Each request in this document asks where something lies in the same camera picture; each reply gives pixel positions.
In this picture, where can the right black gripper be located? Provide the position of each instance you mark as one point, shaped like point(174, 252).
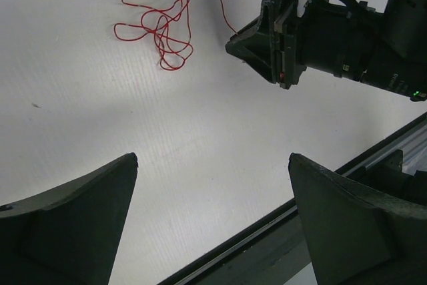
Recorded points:
point(333, 36)

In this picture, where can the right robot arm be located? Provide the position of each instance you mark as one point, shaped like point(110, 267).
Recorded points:
point(398, 62)

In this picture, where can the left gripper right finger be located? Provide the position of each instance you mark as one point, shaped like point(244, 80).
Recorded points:
point(365, 230)

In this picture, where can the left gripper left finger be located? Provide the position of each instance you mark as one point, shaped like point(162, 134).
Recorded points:
point(68, 234)

